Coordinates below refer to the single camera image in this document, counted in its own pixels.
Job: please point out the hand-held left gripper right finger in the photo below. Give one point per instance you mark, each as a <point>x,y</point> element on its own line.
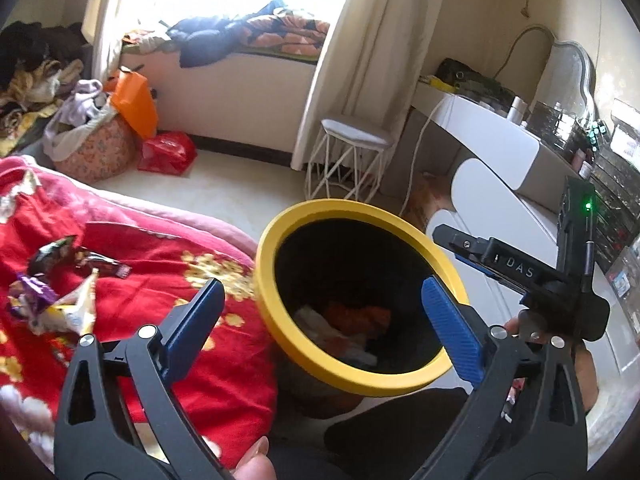
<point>450,330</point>

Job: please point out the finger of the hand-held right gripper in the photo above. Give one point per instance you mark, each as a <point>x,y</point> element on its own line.
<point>492,272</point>
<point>462,242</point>

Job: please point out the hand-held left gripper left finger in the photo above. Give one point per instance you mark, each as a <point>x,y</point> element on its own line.
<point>200,320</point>

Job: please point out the yellow-rimmed black trash bin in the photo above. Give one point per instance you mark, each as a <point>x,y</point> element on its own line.
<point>272,310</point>

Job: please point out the orange snack wrapper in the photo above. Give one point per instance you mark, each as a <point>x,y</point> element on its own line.
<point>357,317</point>

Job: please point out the black stick wrapper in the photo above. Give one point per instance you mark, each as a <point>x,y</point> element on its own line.
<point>105,262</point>

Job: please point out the white tissue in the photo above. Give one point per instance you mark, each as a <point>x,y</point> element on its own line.
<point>320,327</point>

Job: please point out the white and yellow snack wrapper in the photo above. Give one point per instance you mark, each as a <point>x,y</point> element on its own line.
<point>75,310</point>

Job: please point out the dark brown snack wrapper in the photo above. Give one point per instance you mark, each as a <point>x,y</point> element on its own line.
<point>52,255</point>

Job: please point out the purple snack wrapper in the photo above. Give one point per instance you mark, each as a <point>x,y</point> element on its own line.
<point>35,295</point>

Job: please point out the person's right hand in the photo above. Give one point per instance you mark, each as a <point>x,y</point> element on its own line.
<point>586,380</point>

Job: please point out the person's left hand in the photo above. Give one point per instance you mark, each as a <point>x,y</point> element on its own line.
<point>255,460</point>

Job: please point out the red floral blanket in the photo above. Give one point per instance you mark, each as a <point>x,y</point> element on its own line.
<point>175,310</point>

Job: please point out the white drawer cabinet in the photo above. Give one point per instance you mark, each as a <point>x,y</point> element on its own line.
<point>500,200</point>

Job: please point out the brown cardboard box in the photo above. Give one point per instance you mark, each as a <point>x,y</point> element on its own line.
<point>427,197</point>

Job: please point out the clear cosmetic organiser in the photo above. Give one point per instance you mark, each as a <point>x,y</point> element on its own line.
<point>620,200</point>

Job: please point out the white vanity desk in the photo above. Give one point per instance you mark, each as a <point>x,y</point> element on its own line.
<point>495,145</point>

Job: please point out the person's dark pants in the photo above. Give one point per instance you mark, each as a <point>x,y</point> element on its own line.
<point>390,435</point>

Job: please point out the dark cosmetic box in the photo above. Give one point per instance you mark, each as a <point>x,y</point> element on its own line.
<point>555,125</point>

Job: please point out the white bottle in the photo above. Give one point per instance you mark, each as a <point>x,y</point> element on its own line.
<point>517,109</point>

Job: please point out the yellow flat item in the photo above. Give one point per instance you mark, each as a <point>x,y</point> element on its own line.
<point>435,82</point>

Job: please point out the black bag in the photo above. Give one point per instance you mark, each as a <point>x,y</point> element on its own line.
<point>465,77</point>

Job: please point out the red plastic bag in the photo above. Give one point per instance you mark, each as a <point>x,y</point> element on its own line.
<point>167,152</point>

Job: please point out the wavy-framed mirror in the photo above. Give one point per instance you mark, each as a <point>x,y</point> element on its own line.
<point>570,80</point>

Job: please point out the pink floral fabric bag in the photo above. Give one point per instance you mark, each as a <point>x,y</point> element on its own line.
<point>100,150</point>

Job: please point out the wide cream curtain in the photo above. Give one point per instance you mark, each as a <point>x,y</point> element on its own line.
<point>370,60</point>

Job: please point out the orange paper bag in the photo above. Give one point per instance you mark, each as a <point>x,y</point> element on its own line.
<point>135,105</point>

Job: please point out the white window seat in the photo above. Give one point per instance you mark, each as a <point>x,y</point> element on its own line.
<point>240,95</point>

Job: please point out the lavender cloth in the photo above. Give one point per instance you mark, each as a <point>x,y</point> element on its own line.
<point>75,105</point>

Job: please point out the orange patterned quilt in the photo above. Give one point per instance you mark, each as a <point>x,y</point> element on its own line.
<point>295,32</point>

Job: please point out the bedding pile on windowsill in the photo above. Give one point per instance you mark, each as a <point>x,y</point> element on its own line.
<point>205,40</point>

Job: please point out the pile of patterned clothes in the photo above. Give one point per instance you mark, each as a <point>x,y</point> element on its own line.
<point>30,95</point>

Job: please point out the pile of black clothes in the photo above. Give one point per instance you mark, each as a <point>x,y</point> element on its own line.
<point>35,42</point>

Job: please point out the narrow cream curtain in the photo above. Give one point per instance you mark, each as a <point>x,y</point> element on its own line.
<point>107,10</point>

